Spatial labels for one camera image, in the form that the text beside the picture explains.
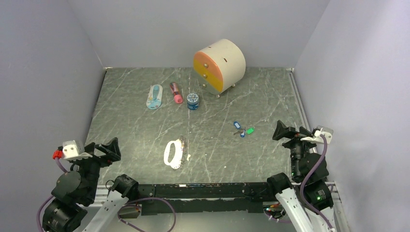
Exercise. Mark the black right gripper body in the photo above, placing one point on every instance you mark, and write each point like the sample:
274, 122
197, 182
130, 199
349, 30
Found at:
297, 147

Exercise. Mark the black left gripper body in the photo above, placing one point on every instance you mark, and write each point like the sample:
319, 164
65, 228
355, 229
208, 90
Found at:
91, 166

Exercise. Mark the blue plastic key tag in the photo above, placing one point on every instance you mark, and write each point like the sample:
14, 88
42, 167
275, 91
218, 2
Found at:
237, 125

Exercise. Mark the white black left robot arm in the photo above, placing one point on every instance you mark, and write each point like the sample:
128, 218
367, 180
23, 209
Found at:
75, 190

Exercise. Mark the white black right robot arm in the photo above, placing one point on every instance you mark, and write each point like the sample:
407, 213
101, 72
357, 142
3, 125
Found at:
305, 196

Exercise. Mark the green plastic key tag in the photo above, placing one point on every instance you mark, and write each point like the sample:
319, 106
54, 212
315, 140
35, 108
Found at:
249, 131

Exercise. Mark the blue key tag far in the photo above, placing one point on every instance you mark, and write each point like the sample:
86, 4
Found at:
241, 132

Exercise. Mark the light blue oval case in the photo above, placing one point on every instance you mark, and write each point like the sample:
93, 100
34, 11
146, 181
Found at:
154, 99

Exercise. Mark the pink marker tube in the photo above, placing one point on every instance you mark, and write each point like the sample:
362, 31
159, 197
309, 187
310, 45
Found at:
176, 93

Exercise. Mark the beige round drawer cabinet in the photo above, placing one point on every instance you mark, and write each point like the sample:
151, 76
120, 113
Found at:
219, 66

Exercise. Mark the blue round tin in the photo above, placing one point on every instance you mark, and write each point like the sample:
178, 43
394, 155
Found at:
192, 101

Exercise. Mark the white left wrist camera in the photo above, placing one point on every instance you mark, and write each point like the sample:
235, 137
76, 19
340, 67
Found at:
70, 151

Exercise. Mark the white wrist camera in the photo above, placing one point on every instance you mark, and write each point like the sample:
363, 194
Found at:
320, 135
70, 151

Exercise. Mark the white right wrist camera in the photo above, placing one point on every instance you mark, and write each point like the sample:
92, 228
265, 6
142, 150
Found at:
320, 135

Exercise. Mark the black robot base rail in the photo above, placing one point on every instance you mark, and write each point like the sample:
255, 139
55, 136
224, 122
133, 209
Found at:
252, 197

